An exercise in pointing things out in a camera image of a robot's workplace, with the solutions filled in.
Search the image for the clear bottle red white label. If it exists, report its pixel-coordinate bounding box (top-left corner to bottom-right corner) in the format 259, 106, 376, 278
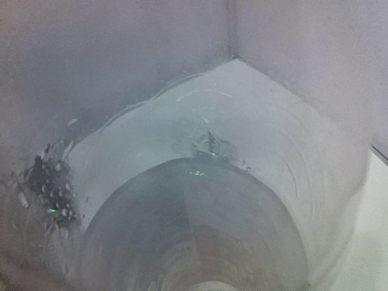
0, 0, 372, 291

